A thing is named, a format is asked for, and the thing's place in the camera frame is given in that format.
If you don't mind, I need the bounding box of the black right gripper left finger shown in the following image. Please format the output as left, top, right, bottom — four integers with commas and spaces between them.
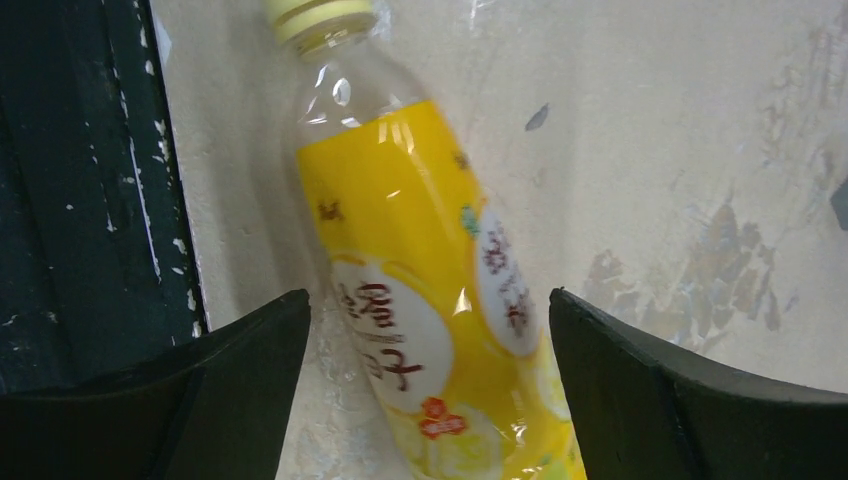
1, 290, 311, 479

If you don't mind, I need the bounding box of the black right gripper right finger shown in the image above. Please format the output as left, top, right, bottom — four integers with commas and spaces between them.
549, 289, 847, 479

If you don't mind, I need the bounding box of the yellow juice bottle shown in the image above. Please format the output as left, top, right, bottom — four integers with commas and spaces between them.
267, 1, 586, 479

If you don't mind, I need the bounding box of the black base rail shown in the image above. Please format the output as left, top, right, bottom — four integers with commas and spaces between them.
1, 1, 209, 394

